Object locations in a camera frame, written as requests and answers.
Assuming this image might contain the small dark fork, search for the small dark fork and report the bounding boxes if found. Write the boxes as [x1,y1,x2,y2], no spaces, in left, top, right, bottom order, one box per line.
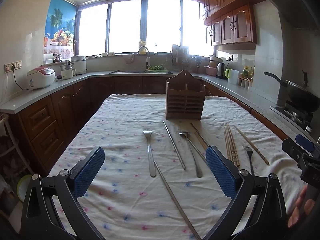
[243,146,254,176]

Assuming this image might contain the silver spoon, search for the silver spoon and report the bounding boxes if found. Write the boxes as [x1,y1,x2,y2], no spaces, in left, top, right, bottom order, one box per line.
[179,131,203,178]

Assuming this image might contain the metal chopstick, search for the metal chopstick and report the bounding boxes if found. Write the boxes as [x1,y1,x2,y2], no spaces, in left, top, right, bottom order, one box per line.
[187,137,208,166]
[153,161,202,240]
[163,121,186,170]

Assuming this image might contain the dark wooden chopstick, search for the dark wooden chopstick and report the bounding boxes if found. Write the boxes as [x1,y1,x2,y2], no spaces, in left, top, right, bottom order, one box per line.
[190,123,210,150]

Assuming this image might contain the chrome kitchen faucet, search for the chrome kitchen faucet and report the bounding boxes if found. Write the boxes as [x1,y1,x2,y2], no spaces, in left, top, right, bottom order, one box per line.
[146,47,151,70]

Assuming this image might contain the right hand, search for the right hand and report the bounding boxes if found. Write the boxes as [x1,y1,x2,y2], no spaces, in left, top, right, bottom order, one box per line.
[287,184,315,228]

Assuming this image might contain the green bucket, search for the green bucket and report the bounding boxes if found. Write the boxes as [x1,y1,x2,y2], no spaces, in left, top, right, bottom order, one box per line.
[17,174,31,202]

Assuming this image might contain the black wok pan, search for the black wok pan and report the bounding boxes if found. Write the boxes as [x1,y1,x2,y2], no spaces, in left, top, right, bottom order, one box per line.
[264,71,319,113]

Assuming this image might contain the floral white tablecloth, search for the floral white tablecloth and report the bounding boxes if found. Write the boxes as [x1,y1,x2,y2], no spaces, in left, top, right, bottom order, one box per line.
[50,94,304,239]

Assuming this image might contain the condiment bottles rack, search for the condiment bottles rack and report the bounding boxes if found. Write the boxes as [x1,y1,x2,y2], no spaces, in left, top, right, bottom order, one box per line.
[237,66,254,89]

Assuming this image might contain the white green pitcher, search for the white green pitcher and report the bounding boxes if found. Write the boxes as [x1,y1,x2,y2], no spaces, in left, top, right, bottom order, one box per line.
[225,68,239,85]

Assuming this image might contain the large silver fork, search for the large silver fork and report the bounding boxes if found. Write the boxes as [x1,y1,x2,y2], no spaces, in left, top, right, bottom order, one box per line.
[143,129,156,178]

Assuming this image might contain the red white rice cooker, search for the red white rice cooker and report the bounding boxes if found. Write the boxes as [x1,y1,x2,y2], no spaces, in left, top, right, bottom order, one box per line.
[27,67,55,90]

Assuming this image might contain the steel electric kettle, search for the steel electric kettle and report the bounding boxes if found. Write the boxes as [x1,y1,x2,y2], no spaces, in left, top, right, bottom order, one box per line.
[216,62,227,79]

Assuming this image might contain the white blender jug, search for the white blender jug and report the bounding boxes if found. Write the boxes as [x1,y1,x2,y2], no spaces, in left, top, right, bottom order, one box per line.
[61,63,76,80]

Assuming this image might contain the pink basin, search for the pink basin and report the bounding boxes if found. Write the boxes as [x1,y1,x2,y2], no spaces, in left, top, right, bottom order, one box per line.
[204,66,217,76]

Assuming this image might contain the white steamer pot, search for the white steamer pot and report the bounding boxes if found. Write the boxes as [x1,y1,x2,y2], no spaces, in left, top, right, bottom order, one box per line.
[71,55,87,75]

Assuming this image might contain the wooden utensil holder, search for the wooden utensil holder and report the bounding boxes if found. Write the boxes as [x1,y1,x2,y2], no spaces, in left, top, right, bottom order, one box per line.
[165,70,206,120]

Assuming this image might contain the dish drying rack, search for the dish drying rack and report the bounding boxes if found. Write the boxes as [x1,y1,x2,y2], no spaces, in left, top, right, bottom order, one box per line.
[171,44,197,73]

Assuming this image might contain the green vegetable basket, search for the green vegetable basket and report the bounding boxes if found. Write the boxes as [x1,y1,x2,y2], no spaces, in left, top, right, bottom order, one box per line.
[146,64,171,73]

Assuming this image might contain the yellow bottle on sill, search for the yellow bottle on sill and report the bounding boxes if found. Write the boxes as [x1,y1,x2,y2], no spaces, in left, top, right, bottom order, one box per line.
[138,39,147,55]

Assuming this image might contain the fruit beach poster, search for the fruit beach poster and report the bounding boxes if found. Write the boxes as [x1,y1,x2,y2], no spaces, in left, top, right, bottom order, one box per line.
[43,0,77,60]

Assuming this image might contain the wall power socket left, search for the wall power socket left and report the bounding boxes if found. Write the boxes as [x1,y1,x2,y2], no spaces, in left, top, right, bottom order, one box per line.
[4,60,23,73]

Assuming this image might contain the wall cabinets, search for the wall cabinets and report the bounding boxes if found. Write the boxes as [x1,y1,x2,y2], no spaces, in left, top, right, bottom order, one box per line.
[196,0,264,46]

